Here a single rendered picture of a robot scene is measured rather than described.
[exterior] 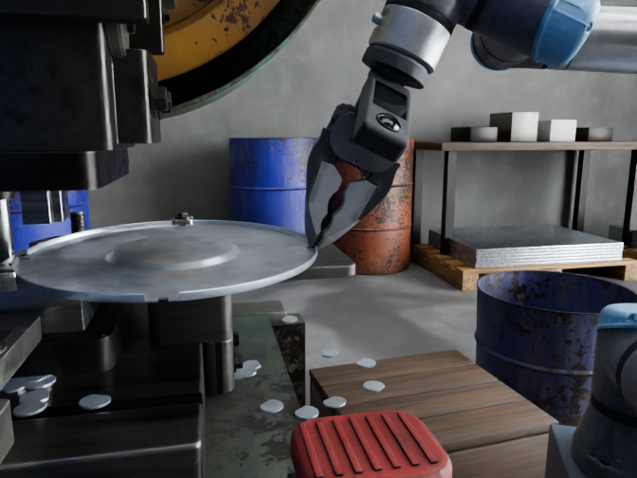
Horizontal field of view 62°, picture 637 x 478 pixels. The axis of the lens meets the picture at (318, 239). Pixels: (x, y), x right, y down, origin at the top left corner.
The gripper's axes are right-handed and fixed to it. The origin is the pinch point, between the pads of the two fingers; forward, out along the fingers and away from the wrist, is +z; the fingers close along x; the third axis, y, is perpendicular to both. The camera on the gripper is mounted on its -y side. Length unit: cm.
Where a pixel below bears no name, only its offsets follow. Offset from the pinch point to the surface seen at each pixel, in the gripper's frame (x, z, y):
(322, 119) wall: -17, -31, 338
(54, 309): 19.6, 13.4, -9.7
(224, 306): 6.3, 9.0, -5.3
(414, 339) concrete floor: -84, 49, 167
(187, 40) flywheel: 26.5, -15.0, 32.0
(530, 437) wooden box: -59, 24, 35
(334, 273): -1.9, 1.6, -6.0
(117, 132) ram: 21.1, -2.4, -6.4
